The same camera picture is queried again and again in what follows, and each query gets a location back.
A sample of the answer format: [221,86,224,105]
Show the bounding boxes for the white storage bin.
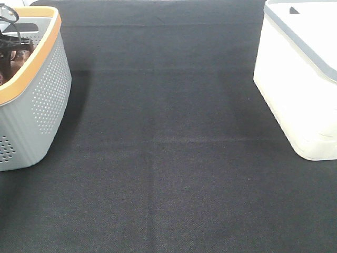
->
[253,1,336,161]

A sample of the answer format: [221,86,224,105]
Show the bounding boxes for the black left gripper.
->
[1,34,34,61]

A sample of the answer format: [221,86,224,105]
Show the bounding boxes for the grey perforated laundry basket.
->
[1,6,72,171]

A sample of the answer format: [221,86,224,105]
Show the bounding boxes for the black table cloth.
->
[1,1,336,252]

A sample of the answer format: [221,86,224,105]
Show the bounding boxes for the brown towels in basket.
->
[1,51,31,85]

